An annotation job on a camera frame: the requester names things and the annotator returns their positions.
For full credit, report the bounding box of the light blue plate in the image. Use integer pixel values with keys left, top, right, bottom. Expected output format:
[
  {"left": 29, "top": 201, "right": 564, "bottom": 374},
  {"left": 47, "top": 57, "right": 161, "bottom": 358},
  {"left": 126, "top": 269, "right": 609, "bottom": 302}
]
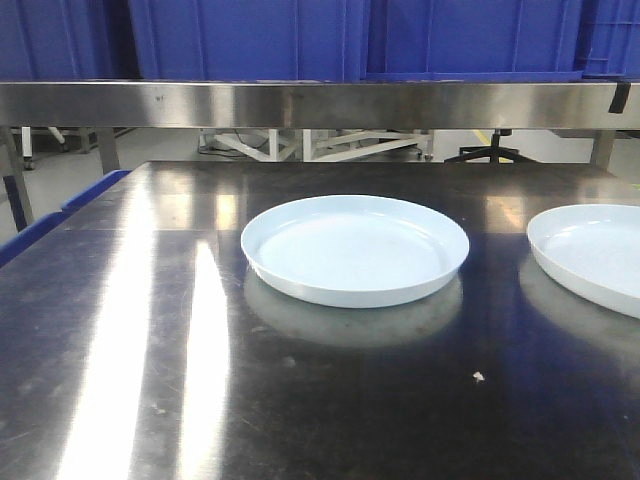
[
  {"left": 526, "top": 204, "right": 639, "bottom": 318},
  {"left": 241, "top": 195, "right": 470, "bottom": 309}
]

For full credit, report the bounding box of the steel shelf right leg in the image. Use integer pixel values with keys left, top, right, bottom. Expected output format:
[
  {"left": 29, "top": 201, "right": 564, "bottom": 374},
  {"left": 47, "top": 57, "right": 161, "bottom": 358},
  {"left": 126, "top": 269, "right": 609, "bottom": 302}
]
[{"left": 589, "top": 130, "right": 616, "bottom": 171}]

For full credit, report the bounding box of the steel shelf leg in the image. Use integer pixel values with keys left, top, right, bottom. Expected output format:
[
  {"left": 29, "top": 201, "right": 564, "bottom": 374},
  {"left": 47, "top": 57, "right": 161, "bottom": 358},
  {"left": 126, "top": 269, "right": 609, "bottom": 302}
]
[
  {"left": 1, "top": 126, "right": 34, "bottom": 232},
  {"left": 589, "top": 130, "right": 616, "bottom": 171}
]

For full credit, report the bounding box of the steel shelf left leg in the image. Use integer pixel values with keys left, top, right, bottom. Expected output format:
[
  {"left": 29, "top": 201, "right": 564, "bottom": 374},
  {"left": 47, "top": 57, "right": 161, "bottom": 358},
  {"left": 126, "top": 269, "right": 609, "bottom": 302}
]
[{"left": 1, "top": 126, "right": 34, "bottom": 232}]

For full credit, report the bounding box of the black office chair base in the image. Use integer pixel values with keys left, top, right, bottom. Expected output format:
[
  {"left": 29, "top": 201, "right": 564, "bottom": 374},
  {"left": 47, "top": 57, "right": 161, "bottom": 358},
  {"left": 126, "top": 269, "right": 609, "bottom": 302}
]
[{"left": 444, "top": 129, "right": 533, "bottom": 163}]

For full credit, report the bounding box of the blue crate centre right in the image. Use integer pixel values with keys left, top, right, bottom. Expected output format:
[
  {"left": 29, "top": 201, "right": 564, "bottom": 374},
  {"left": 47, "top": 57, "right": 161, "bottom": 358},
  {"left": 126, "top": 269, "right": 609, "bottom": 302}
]
[{"left": 365, "top": 1, "right": 583, "bottom": 82}]

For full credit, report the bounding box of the blue crate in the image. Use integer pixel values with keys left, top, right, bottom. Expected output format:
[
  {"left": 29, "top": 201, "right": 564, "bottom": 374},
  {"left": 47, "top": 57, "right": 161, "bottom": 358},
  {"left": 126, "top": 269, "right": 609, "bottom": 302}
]
[
  {"left": 1, "top": 1, "right": 139, "bottom": 81},
  {"left": 576, "top": 0, "right": 639, "bottom": 81},
  {"left": 365, "top": 1, "right": 583, "bottom": 82},
  {"left": 129, "top": 1, "right": 370, "bottom": 83}
]

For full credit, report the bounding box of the blue crate centre left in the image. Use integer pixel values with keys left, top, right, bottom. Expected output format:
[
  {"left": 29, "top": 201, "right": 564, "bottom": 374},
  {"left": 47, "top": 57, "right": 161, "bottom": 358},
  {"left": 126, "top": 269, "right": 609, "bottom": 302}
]
[{"left": 129, "top": 1, "right": 370, "bottom": 83}]

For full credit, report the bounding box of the black tape strip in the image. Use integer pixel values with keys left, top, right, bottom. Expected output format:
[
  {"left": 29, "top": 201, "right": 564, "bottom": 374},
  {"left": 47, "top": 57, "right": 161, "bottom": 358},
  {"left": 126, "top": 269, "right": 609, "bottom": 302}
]
[{"left": 608, "top": 81, "right": 631, "bottom": 114}]

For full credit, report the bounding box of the blue crate far left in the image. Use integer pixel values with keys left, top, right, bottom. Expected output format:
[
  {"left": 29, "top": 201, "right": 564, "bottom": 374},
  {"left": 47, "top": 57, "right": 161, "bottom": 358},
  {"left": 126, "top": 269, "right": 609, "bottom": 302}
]
[{"left": 1, "top": 1, "right": 139, "bottom": 81}]

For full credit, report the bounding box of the blue crate far right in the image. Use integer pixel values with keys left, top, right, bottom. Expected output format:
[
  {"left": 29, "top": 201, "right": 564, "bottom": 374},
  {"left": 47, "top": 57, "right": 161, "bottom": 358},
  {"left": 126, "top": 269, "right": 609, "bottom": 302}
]
[{"left": 576, "top": 0, "right": 639, "bottom": 81}]

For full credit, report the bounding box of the white metal frame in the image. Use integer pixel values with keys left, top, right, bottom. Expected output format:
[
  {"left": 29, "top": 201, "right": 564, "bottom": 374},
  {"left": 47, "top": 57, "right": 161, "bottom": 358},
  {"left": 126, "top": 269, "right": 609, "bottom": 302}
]
[{"left": 198, "top": 128, "right": 434, "bottom": 162}]

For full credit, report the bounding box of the stainless steel shelf rail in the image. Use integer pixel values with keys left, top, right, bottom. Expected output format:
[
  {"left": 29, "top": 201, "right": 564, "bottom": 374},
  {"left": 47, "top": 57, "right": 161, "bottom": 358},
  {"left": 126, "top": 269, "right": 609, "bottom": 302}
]
[{"left": 1, "top": 81, "right": 639, "bottom": 130}]

